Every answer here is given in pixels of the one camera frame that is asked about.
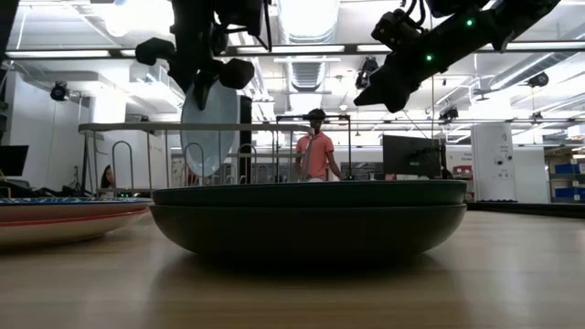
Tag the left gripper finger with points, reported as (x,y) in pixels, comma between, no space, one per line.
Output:
(155,51)
(237,73)

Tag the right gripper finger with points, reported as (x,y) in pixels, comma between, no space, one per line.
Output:
(371,96)
(395,100)

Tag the light blue geometric plate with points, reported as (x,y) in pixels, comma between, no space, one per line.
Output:
(215,137)

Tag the dark green plate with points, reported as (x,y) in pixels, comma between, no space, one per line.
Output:
(311,233)
(311,194)

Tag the dark blue floral plate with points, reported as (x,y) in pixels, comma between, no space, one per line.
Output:
(68,200)

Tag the red patterned plate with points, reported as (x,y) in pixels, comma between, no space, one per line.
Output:
(55,233)

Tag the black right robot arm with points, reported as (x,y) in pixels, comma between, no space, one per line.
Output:
(480,27)

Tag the black computer monitor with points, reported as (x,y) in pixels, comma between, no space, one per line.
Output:
(411,155)

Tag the long white light bar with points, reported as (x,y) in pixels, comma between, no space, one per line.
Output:
(297,48)

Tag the person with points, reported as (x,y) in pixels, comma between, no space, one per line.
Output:
(107,178)
(315,155)

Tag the white cabinet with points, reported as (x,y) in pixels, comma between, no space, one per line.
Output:
(493,160)

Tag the dark flat screen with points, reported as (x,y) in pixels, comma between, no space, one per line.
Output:
(13,160)

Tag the blue storage bin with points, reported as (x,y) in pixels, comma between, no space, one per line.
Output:
(569,168)
(569,192)

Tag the black hanging camera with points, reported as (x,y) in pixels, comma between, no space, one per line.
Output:
(538,80)
(449,113)
(59,91)
(365,75)

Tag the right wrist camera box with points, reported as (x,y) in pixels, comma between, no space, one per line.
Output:
(395,29)

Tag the black stand frame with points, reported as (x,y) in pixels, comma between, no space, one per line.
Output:
(350,146)

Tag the silver air duct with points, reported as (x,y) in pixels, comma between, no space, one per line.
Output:
(306,27)

